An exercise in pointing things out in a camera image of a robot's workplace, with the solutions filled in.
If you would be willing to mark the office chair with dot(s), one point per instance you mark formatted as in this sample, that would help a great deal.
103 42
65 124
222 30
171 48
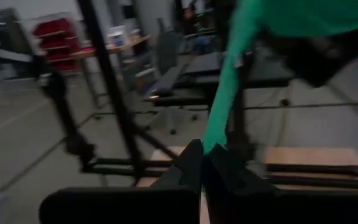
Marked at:
167 53

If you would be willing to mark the teal elastic bandage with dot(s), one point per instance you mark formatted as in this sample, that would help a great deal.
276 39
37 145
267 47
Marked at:
225 93

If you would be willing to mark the black metal table frame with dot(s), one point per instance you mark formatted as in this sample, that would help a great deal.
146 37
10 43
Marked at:
107 71

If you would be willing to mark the black desk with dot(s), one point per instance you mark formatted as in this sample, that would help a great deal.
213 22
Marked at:
178 101

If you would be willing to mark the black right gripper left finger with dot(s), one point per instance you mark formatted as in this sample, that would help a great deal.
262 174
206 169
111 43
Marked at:
185 174

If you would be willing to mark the white shelf with red bins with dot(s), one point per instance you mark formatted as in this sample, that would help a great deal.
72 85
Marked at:
57 29

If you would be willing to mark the wooden side table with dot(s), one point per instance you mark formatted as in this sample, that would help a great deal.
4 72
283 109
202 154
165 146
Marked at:
129 42

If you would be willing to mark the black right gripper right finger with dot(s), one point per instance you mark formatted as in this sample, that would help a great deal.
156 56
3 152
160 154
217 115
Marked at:
228 177

